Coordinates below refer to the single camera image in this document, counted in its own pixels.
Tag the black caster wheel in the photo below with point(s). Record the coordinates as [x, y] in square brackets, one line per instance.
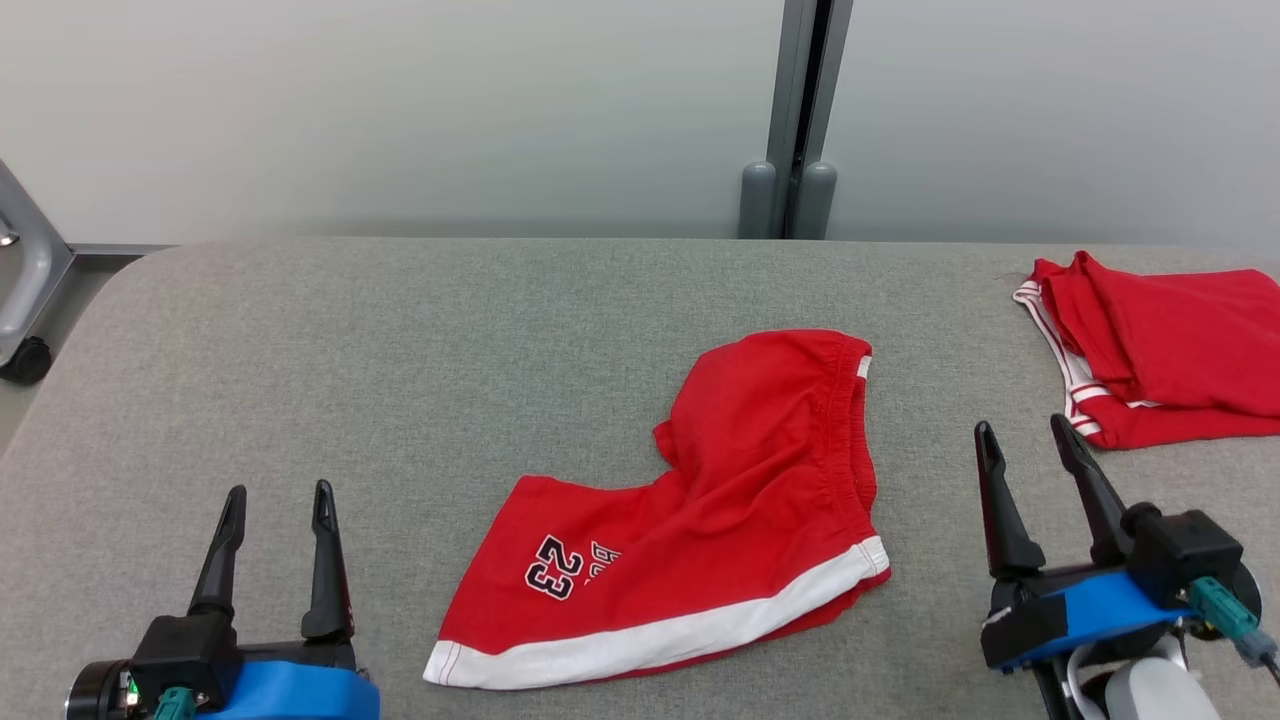
[28, 360]

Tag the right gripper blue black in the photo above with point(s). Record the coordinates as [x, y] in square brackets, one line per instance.
[1080, 620]

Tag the red Bulls 23 jersey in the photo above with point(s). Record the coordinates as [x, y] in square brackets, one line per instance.
[1180, 340]

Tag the grey cart frame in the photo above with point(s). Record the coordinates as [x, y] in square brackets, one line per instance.
[35, 270]

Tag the left black round gripper motor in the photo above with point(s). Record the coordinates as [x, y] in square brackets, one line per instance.
[95, 695]

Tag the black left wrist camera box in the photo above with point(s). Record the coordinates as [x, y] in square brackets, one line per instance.
[185, 655]

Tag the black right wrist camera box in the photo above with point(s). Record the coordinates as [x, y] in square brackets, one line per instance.
[1185, 550]

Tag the red shorts white hem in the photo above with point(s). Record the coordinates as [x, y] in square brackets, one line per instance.
[750, 500]

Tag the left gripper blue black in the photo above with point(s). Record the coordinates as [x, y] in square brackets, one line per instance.
[300, 690]

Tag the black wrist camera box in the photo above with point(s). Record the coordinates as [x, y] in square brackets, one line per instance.
[1185, 550]
[185, 655]

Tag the grey partition post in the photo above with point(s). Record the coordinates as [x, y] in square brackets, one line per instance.
[790, 80]

